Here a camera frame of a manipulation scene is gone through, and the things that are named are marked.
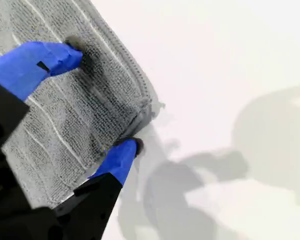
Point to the grey striped towel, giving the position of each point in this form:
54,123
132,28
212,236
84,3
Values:
102,100

